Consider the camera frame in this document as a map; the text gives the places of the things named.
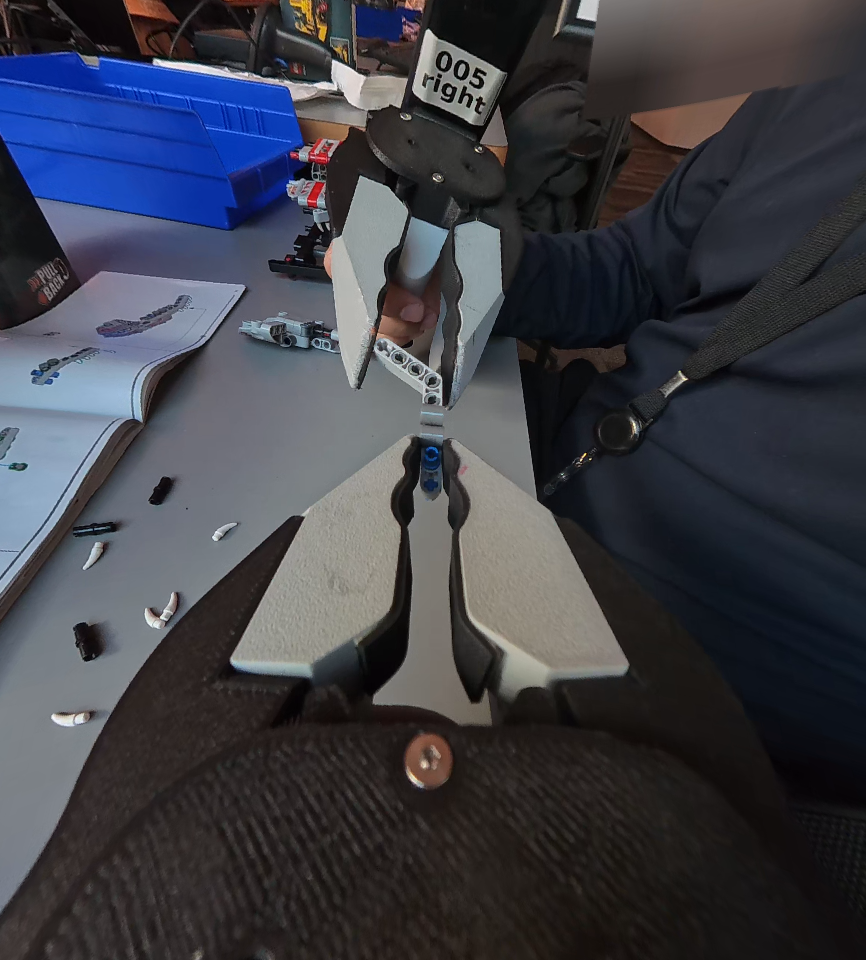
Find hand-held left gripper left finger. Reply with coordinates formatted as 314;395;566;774
229;435;415;699

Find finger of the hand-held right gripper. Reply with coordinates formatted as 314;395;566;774
439;218;509;411
330;176;411;391

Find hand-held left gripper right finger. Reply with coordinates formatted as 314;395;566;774
444;437;631;706

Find white lego beam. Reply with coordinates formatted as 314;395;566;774
371;337;445;402

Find grey lego piece blue pins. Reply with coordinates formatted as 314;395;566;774
416;401;447;496

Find person's right forearm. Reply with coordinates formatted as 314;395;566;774
496;217;704;350

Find red white lego chassis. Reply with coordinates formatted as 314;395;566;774
268;137;351;280

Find grey lego assembly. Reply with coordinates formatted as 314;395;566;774
239;313;340;352

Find green lego box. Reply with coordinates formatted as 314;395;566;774
280;0;356;67

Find lego instruction booklet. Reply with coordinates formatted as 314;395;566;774
0;270;248;680

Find person's right hand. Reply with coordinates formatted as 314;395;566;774
323;238;441;342

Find white paper sheet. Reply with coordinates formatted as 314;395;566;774
330;58;413;114

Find black jacket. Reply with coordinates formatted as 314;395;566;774
504;75;632;234

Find black badge reel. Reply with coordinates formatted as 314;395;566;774
541;371;685;500

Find black handheld device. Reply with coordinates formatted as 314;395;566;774
249;6;332;76

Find person's navy sweater torso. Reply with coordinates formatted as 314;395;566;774
493;71;866;811

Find blue plastic storage bin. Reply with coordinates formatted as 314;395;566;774
0;51;305;230

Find black chair seat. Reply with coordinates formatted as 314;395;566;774
789;798;866;960

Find black lanyard strap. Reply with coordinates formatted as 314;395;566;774
679;135;866;385

